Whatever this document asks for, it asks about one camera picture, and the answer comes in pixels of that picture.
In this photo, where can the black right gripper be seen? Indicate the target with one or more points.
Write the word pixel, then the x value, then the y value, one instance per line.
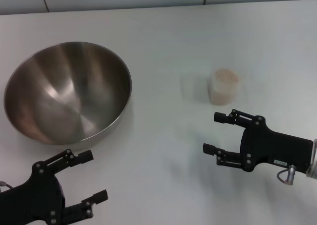
pixel 277 148

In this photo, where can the stainless steel mixing bowl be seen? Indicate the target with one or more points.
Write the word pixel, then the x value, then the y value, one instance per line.
pixel 67 93

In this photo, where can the white uncooked rice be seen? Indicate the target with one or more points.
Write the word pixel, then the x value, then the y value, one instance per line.
pixel 225 78

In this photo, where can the clear plastic measuring cup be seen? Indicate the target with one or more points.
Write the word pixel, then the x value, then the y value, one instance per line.
pixel 224 96

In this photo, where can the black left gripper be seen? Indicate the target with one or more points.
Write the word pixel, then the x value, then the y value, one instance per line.
pixel 29 200

